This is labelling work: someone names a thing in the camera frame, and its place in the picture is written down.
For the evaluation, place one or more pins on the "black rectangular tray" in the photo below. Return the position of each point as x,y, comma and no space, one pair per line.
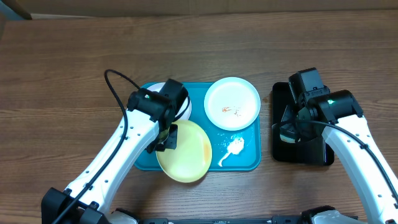
314,152

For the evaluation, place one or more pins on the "white foam blob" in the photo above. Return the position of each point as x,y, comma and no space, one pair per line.
234,147

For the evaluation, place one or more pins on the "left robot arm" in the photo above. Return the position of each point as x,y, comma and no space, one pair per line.
147,125

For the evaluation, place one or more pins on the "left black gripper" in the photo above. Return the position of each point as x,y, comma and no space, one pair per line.
171,142

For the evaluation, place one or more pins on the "white plate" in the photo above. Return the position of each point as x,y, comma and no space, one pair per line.
185,110
232,103

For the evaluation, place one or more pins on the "yellow-green plate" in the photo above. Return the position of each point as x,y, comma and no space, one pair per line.
191,159

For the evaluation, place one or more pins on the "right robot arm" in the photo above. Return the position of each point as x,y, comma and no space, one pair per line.
346,131

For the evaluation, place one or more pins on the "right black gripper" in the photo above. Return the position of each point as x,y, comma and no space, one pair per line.
316,135

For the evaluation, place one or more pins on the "green yellow sponge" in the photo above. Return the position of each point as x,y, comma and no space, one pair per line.
288,133

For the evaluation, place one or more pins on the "teal plastic tray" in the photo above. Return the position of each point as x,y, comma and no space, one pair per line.
248,158

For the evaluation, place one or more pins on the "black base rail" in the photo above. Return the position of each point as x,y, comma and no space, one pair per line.
278,219

